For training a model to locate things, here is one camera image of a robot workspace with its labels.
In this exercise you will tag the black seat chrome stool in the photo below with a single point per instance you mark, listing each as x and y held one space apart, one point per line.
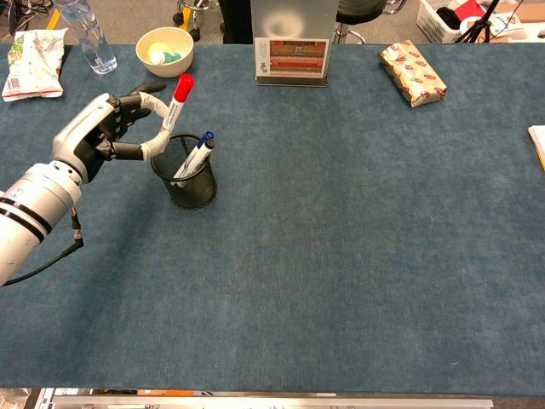
353 17

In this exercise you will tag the black-capped white marker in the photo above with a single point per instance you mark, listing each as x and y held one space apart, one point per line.
203 155

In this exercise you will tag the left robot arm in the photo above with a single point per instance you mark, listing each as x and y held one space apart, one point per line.
30 209

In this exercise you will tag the gold red wrapped package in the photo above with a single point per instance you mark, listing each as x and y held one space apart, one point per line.
413 72

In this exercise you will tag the small green white bottle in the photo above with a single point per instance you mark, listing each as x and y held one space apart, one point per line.
170 57

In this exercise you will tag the aluminium profile rail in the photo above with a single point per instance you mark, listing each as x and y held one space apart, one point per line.
277 402

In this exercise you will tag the beige bowl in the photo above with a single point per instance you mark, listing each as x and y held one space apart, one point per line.
170 68

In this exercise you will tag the white plastic basket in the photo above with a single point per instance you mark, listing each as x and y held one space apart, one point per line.
430 21

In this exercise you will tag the red cap marker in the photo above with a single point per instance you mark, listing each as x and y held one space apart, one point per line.
179 98

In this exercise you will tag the black mesh pen cup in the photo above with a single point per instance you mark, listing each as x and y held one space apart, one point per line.
191 191

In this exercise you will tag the white snack bag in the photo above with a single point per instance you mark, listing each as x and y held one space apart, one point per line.
32 68

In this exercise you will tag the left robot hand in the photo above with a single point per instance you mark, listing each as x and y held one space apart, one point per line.
85 128

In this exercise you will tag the black tripod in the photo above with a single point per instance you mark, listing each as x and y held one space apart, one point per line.
479 25

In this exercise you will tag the acrylic sign stand with card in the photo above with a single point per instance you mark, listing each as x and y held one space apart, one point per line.
294 59

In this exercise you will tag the chrome wheeled stool base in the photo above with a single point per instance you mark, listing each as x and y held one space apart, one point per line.
191 17

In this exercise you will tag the yellow ball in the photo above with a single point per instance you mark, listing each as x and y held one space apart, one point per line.
158 47

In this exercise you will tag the blue cap marker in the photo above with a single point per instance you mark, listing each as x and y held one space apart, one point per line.
196 152

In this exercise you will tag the blue felt table cloth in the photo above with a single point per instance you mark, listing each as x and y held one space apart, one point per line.
340 255

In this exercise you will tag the clear plastic water bottle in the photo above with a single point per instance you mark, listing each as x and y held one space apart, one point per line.
95 47

